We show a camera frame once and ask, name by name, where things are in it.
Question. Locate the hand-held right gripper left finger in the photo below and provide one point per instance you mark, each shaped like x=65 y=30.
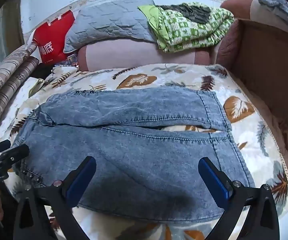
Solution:
x=80 y=180

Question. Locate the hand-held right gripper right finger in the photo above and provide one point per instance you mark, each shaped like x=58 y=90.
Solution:
x=214 y=182

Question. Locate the blue denim pants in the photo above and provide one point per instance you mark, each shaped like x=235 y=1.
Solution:
x=134 y=155

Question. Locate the brown striped rolled fabric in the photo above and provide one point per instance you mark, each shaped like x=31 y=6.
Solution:
x=8 y=92

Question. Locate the leaf print blanket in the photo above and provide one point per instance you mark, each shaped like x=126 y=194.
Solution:
x=246 y=135

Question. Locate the beige floral rolled fabric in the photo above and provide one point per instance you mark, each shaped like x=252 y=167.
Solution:
x=6 y=72

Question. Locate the colourful printed packet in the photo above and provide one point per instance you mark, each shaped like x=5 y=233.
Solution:
x=70 y=60

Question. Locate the cardboard box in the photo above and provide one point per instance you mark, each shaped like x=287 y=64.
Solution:
x=271 y=67

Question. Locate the brown sofa armrest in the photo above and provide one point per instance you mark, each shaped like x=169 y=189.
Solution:
x=227 y=45

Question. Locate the pink sofa cushion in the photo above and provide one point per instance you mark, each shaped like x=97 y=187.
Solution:
x=134 y=52

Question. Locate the green patterned quilt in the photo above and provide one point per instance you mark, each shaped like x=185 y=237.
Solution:
x=184 y=35

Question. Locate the grey quilted pillow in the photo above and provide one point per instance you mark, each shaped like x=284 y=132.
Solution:
x=109 y=22

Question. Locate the grey crumpled cloth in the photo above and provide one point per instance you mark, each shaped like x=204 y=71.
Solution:
x=276 y=5

